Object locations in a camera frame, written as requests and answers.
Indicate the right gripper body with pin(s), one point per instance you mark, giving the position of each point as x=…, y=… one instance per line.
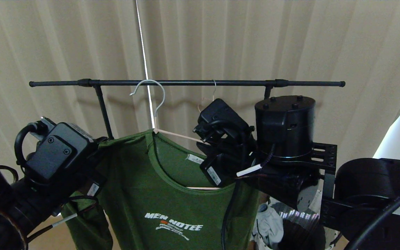
x=280, y=180

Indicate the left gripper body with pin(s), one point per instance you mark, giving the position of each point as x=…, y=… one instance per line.
x=57, y=198

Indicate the green long-sleeved shirt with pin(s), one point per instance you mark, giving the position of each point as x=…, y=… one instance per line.
x=134, y=194

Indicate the pink clothes hanger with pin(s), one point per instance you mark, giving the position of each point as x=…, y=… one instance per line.
x=154, y=123
x=214, y=90

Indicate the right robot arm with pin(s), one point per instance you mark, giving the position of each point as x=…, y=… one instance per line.
x=286, y=125

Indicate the white laundry basket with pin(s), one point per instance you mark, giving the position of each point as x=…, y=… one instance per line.
x=300, y=225

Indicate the black clothes rack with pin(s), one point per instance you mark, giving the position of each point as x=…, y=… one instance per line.
x=186, y=83

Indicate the pale grey shorts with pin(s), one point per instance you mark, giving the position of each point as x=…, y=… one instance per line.
x=269, y=225

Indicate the beige curtain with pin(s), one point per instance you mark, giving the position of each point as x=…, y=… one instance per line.
x=290, y=41

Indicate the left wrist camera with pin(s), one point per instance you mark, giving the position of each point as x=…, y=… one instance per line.
x=57, y=152

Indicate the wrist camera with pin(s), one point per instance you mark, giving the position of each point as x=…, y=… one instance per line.
x=221, y=114
x=57, y=152

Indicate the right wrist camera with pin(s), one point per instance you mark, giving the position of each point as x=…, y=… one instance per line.
x=221, y=114

